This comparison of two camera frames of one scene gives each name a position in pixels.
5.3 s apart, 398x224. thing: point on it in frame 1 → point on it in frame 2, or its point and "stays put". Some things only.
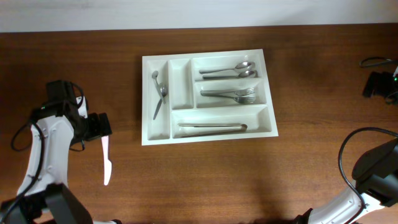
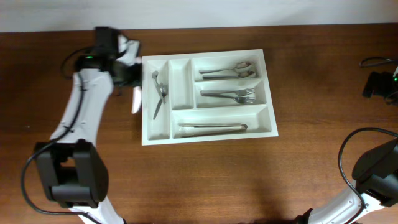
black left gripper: (101, 127) → (137, 81)
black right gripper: (382, 78) stays put
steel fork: (244, 99) stays put
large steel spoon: (242, 65) stays put
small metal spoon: (163, 92) stays put
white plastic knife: (107, 165) → (137, 99)
